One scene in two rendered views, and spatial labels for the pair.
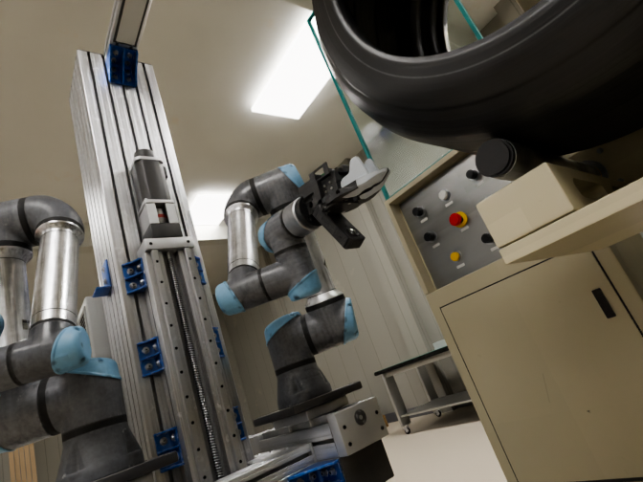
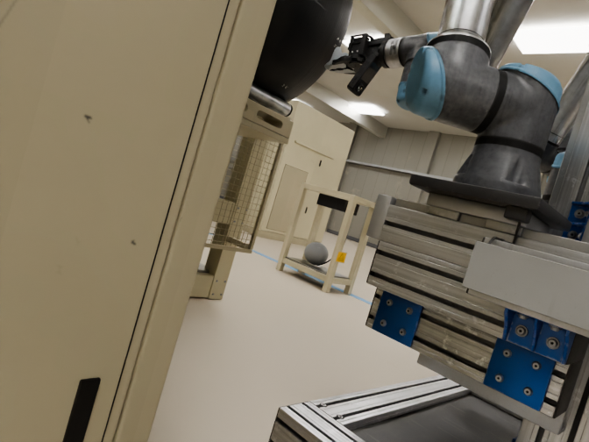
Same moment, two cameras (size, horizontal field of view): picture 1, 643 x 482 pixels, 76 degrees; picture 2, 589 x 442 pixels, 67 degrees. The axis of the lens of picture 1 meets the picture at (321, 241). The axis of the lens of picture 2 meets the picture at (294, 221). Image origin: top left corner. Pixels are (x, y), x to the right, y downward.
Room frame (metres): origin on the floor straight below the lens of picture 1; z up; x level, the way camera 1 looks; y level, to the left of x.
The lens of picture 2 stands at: (1.96, -0.22, 0.61)
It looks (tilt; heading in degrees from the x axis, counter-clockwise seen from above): 2 degrees down; 175
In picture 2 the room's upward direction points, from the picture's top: 17 degrees clockwise
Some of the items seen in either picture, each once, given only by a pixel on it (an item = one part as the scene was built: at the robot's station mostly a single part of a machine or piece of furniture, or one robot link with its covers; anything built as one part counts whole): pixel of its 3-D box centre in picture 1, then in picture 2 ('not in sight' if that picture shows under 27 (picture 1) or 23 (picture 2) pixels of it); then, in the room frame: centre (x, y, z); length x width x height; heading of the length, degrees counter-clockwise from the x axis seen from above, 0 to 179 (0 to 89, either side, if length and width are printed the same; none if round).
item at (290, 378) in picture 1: (299, 382); (500, 172); (1.17, 0.19, 0.77); 0.15 x 0.15 x 0.10
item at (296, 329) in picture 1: (290, 339); (516, 109); (1.17, 0.18, 0.88); 0.13 x 0.12 x 0.14; 87
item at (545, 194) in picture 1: (574, 209); (244, 110); (0.56, -0.34, 0.84); 0.36 x 0.09 x 0.06; 135
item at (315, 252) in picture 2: not in sight; (325, 237); (-1.80, 0.41, 0.40); 0.60 x 0.35 x 0.80; 42
